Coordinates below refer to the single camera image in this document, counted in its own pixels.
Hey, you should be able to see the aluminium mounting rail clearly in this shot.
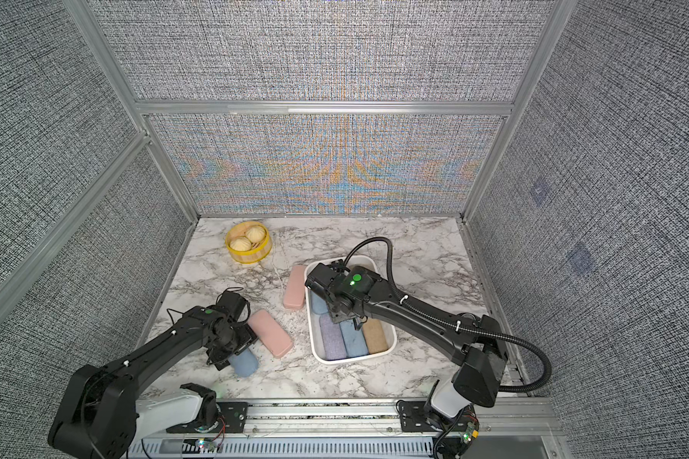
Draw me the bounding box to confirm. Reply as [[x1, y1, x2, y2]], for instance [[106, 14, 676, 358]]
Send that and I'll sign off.
[[79, 398, 570, 459]]

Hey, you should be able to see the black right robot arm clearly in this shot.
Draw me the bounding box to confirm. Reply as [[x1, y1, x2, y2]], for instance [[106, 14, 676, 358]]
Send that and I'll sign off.
[[305, 263, 508, 418]]

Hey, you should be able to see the pink hard glasses case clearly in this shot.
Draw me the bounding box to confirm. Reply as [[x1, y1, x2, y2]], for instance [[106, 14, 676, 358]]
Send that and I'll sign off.
[[248, 310, 294, 359], [282, 265, 306, 310]]

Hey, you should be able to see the yellow bamboo steamer basket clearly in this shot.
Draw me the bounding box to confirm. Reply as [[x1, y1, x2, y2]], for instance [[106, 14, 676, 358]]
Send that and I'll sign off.
[[225, 221, 273, 264]]

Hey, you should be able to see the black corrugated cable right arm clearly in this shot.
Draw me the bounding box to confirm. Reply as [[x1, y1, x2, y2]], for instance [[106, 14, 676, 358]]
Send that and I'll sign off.
[[343, 236, 553, 395]]

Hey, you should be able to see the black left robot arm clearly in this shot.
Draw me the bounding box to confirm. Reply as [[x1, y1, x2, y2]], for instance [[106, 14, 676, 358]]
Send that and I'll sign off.
[[47, 288, 258, 458]]

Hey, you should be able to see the bun right in steamer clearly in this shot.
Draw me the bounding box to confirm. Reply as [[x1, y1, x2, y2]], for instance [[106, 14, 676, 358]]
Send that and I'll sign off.
[[245, 225, 267, 246]]

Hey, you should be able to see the bun left in steamer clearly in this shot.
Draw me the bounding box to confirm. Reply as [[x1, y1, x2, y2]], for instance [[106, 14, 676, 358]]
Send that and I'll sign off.
[[229, 236, 253, 252]]

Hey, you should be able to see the light blue glasses case back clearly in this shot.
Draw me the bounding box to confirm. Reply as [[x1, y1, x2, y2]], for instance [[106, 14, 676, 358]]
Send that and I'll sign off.
[[311, 294, 328, 316]]

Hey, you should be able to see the tan fabric glasses case front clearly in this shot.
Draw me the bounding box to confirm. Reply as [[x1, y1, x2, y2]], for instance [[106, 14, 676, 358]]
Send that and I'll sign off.
[[362, 319, 390, 355]]

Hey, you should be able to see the purple fabric glasses case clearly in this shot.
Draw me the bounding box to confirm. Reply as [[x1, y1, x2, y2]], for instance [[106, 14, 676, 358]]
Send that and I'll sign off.
[[319, 315, 348, 361]]

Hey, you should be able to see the bun in steamer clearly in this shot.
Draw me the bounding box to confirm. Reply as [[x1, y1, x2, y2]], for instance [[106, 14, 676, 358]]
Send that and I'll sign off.
[[245, 225, 267, 246], [229, 236, 253, 252]]

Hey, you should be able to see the white plastic storage box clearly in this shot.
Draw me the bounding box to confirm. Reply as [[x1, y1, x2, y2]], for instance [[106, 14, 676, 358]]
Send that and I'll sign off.
[[305, 288, 398, 365]]

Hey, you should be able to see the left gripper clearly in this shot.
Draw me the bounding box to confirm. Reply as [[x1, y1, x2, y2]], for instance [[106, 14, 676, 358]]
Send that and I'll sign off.
[[211, 320, 261, 369]]

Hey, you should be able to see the blue fabric glasses case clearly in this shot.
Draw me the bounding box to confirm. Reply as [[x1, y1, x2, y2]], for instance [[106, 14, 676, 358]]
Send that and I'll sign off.
[[228, 348, 260, 378], [339, 321, 369, 358]]

